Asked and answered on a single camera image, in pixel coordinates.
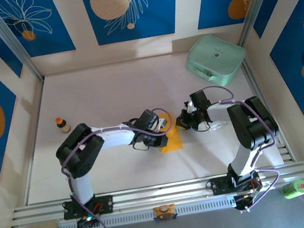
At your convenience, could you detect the yellow paper sheet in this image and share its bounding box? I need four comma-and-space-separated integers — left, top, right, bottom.
153, 110, 186, 155

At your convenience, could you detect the clear plastic container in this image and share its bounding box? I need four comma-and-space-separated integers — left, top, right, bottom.
202, 119, 228, 133

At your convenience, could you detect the mint green zip pouch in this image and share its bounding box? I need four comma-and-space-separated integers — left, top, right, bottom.
181, 29, 251, 92

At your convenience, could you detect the small brown bottle orange cap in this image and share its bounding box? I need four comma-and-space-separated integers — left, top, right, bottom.
54, 116, 72, 136

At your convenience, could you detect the green cup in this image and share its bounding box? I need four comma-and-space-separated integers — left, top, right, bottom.
279, 178, 304, 200

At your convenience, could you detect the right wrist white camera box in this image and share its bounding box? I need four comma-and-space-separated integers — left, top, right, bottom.
183, 99, 197, 113

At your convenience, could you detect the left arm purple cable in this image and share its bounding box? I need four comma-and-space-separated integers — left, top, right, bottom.
53, 105, 187, 228

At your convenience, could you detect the long aluminium mounting rail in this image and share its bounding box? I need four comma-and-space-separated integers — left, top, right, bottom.
7, 160, 304, 228

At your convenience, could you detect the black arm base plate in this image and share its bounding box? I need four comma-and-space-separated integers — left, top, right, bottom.
206, 171, 264, 197
61, 193, 116, 221

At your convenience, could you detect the white slotted cable duct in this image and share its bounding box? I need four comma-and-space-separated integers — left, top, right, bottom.
55, 194, 239, 228

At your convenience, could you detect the aluminium side rail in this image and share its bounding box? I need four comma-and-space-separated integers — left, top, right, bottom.
239, 53, 295, 168

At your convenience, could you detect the black controller board with wires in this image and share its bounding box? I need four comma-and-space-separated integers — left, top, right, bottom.
75, 213, 101, 228
233, 192, 259, 216

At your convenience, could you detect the aluminium frame post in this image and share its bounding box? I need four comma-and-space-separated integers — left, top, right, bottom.
0, 0, 45, 86
232, 0, 291, 47

